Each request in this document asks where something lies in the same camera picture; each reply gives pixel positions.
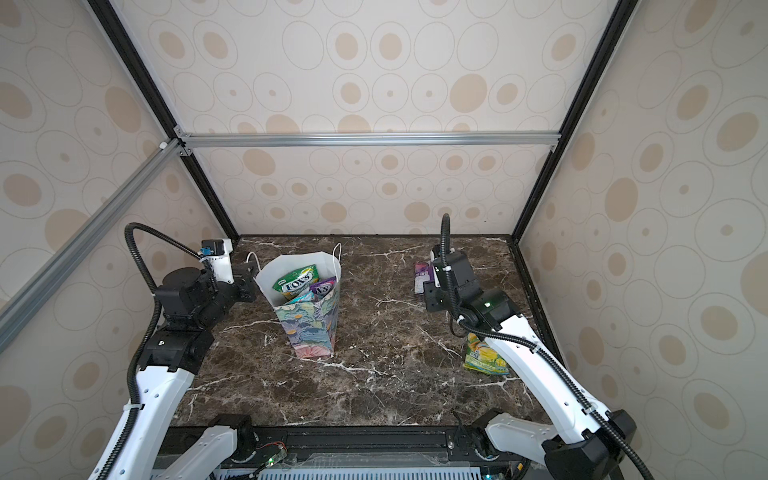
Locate purple berries candy bag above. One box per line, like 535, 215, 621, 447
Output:
414, 261, 434, 295

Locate green snack bag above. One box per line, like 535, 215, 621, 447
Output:
272, 264, 319, 300

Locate white paper bag colourful print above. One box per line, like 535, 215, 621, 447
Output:
255, 244, 342, 359

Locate yellow green candy bag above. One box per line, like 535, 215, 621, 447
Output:
463, 333, 510, 376

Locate small purple candy bag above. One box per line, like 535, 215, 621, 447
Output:
310, 277, 337, 301

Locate teal spring candy bag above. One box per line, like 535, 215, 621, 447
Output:
289, 288, 315, 304

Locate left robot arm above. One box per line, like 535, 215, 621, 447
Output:
91, 257, 258, 479

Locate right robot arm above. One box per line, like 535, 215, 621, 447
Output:
424, 246, 636, 479

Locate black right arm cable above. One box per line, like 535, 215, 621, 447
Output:
439, 213, 656, 480

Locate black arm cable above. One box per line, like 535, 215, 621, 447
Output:
92, 222, 204, 480
439, 213, 656, 480

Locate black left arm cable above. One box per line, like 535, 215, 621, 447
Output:
92, 222, 204, 480

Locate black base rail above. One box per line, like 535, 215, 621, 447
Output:
152, 424, 625, 480

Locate horizontal aluminium rail back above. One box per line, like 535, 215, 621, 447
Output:
181, 131, 560, 148

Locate aluminium rail left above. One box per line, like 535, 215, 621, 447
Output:
1, 139, 182, 350

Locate black vertical frame post left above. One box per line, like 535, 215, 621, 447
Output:
87, 0, 241, 243

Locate black vertical frame post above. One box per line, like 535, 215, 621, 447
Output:
510, 0, 639, 245
87, 0, 241, 243

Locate black vertical frame post right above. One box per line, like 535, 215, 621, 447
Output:
510, 0, 639, 245

